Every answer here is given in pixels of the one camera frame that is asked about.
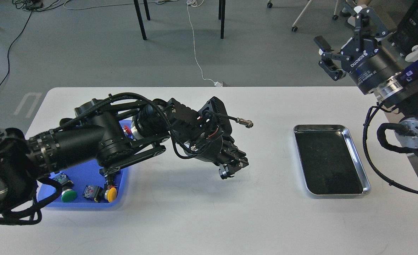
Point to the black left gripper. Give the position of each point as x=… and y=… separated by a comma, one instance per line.
x=224, y=153

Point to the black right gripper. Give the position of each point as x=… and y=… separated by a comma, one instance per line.
x=371, y=63

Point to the small black gear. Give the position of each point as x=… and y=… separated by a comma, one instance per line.
x=224, y=174

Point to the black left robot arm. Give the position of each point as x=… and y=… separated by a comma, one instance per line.
x=118, y=131

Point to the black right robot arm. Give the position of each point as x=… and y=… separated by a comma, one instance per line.
x=399, y=92

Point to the silver metal tray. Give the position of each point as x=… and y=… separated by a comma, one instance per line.
x=329, y=160

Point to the blue plastic tray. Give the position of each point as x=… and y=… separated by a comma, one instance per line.
x=84, y=184

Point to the person foot in sandal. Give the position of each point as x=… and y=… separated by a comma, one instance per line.
x=351, y=21

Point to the white rolling chair base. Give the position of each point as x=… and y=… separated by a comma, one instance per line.
x=308, y=13

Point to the black equipment case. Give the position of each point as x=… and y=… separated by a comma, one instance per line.
x=406, y=35

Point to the red push button switch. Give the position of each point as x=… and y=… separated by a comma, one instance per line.
x=127, y=130

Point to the black square button switch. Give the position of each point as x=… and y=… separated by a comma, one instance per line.
x=110, y=181

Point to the yellow push button switch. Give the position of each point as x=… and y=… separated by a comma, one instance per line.
x=97, y=194

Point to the green push button switch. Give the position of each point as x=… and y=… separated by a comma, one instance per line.
x=67, y=194

